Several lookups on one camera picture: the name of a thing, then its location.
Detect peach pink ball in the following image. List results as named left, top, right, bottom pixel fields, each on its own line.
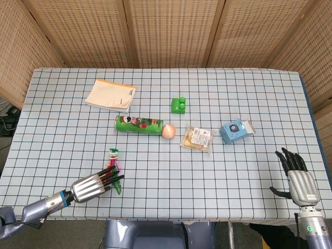
left=162, top=124, right=177, bottom=140

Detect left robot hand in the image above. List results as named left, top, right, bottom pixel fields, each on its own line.
left=70, top=166, right=125, bottom=203

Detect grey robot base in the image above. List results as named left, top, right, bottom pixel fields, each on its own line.
left=102, top=219, right=217, bottom=249

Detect blue cardboard box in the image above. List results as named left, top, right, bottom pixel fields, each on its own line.
left=218, top=116, right=256, bottom=145

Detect packaged bread snack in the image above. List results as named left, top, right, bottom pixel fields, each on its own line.
left=181, top=124, right=217, bottom=153

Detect green toy building block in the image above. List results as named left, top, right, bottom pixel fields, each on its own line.
left=170, top=96, right=188, bottom=115

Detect blue checkered tablecloth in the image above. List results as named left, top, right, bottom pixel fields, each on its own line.
left=0, top=67, right=327, bottom=225

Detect woven folding screen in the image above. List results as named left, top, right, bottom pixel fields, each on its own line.
left=0, top=0, right=332, bottom=156

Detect green chip can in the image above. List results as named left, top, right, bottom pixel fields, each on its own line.
left=115, top=115, right=165, bottom=136

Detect colourful small toy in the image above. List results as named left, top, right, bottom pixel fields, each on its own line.
left=105, top=148, right=123, bottom=195

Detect beige paper notebook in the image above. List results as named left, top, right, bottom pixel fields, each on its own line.
left=85, top=78, right=137, bottom=114

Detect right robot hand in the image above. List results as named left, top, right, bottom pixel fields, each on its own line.
left=269, top=147, right=320, bottom=208

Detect black cables on floor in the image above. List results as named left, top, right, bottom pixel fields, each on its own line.
left=0, top=102, right=21, bottom=138

